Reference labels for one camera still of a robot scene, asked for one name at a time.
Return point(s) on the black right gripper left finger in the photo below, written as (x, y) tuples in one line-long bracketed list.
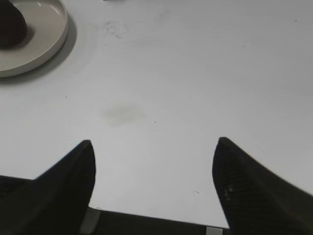
[(54, 203)]

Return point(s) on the dark red apple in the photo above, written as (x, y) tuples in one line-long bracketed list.
[(13, 28)]

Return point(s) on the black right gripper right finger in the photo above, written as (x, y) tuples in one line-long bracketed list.
[(256, 201)]

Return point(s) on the beige round plate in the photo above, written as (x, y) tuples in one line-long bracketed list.
[(47, 28)]

